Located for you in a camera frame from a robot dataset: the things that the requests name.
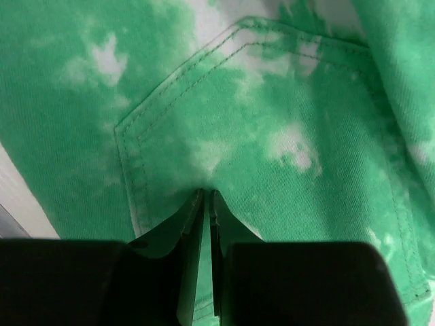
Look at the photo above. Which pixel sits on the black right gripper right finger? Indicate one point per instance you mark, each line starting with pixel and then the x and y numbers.
pixel 296 283

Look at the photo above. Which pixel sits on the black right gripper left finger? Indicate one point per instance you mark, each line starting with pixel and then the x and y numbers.
pixel 148 281

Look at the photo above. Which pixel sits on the green tie-dye trousers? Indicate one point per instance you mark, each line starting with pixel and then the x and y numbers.
pixel 314 119

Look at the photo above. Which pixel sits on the aluminium rail frame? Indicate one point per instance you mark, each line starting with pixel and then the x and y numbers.
pixel 9 227

